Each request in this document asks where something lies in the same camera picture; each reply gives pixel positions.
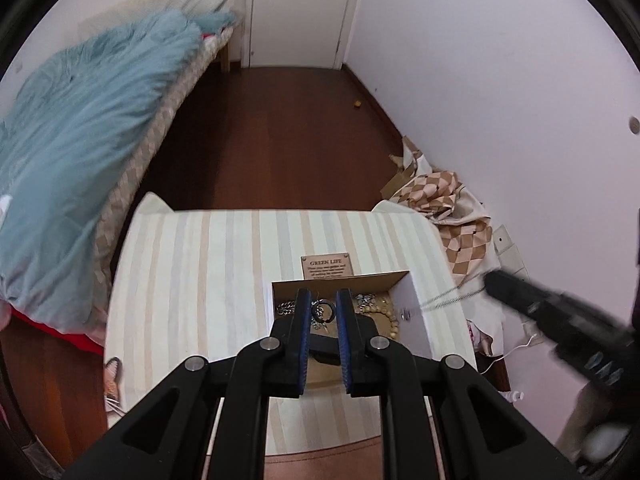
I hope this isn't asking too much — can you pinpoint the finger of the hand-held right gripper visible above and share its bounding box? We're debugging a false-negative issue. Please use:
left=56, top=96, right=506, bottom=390
left=485, top=270, right=636, bottom=356
left=492, top=292, right=632, bottom=387

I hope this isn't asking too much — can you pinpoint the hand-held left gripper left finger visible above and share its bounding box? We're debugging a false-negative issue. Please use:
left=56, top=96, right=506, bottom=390
left=65, top=287, right=313, bottom=480

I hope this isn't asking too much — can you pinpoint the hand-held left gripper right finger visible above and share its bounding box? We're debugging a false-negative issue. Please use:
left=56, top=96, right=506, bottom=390
left=335, top=287, right=581, bottom=480

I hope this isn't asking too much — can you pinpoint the black fitness band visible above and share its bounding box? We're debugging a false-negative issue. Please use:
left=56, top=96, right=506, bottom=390
left=309, top=340, right=343, bottom=366

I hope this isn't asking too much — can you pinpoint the wooden bead bracelet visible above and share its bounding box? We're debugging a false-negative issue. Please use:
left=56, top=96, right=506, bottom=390
left=356, top=296, right=403, bottom=345

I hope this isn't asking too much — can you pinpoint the white cardboard box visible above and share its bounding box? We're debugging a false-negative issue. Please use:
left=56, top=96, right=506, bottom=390
left=271, top=270, right=465, bottom=396

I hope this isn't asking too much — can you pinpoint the thin silver chain bracelet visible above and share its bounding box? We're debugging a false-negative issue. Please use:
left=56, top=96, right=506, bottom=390
left=400, top=284, right=488, bottom=322

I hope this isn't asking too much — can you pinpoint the plastic bag with red print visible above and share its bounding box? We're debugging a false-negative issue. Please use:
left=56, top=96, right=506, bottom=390
left=465, top=317, right=493, bottom=356

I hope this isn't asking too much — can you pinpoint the tan cloth label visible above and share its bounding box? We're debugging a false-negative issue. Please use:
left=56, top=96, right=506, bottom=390
left=300, top=252, right=355, bottom=279

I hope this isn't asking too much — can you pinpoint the checkered brown cloth pile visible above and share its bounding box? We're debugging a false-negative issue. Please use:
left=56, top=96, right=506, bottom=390
left=375, top=160, right=506, bottom=326

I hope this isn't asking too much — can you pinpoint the grey fuzzy slipper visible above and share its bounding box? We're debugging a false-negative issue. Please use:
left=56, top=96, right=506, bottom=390
left=587, top=422, right=631, bottom=463

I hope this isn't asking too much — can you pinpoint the striped and pink tablecloth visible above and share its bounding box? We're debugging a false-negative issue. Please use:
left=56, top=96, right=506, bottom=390
left=102, top=192, right=481, bottom=480

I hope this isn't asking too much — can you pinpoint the brown cardboard scrap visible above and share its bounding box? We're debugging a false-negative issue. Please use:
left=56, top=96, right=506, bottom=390
left=381, top=135, right=431, bottom=201

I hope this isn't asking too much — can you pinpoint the red bed skirt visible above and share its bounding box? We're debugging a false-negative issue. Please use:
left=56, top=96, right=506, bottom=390
left=10, top=307, right=106, bottom=356

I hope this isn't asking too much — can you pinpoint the blue duvet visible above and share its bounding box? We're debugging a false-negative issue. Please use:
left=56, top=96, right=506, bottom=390
left=0, top=9, right=236, bottom=333

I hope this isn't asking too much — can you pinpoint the white door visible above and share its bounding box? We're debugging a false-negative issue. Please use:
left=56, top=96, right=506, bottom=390
left=241, top=0, right=368, bottom=70

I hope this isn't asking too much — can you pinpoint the white cable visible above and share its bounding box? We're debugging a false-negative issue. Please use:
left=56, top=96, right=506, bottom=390
left=477, top=330, right=538, bottom=376

